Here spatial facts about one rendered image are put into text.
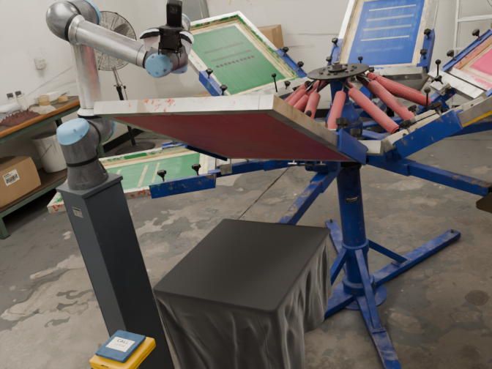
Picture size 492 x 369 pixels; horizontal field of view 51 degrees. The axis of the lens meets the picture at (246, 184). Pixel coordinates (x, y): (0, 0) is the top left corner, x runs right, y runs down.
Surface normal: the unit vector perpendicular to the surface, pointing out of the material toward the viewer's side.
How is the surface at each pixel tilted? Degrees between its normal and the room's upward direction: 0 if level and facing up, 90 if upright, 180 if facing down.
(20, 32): 90
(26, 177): 90
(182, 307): 92
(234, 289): 0
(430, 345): 0
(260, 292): 0
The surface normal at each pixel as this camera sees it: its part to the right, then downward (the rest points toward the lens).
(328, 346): -0.17, -0.91
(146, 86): 0.87, 0.04
